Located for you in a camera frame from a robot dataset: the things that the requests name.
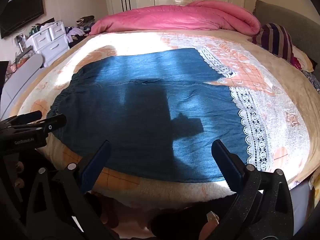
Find cream pillow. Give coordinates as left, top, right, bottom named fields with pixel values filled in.
left=291, top=45, right=314, bottom=72

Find blue pants with lace hem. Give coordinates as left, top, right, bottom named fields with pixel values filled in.
left=46, top=48, right=275, bottom=183

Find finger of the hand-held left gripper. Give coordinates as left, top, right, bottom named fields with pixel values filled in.
left=0, top=110, right=42, bottom=129
left=15, top=114, right=67, bottom=134

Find person's left hand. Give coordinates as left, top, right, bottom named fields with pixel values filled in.
left=12, top=161, right=25, bottom=188

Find grey headboard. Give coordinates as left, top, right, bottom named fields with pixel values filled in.
left=252, top=0, right=320, bottom=80

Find black television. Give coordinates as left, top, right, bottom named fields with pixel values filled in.
left=0, top=0, right=45, bottom=39

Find dark green cloth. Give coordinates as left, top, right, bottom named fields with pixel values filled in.
left=76, top=15, right=95, bottom=27

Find pink duvet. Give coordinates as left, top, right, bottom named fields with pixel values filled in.
left=89, top=0, right=262, bottom=37

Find striped pillow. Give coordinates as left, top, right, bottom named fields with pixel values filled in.
left=251, top=23, right=294, bottom=63

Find lavender cloth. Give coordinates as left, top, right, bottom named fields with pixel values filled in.
left=69, top=27, right=84, bottom=40

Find cream and orange printed blanket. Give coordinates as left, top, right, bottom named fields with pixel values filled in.
left=10, top=29, right=320, bottom=230

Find grey oval board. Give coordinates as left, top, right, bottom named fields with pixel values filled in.
left=0, top=53, right=44, bottom=120

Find white drawer cabinet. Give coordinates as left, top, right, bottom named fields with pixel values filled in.
left=25, top=20, right=70, bottom=67

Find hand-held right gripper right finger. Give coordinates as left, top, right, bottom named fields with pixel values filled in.
left=207, top=139, right=295, bottom=240

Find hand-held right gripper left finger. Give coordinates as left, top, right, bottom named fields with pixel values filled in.
left=25, top=140, right=118, bottom=240

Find blue floral cloth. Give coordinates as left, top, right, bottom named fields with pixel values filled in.
left=302, top=70, right=320, bottom=91

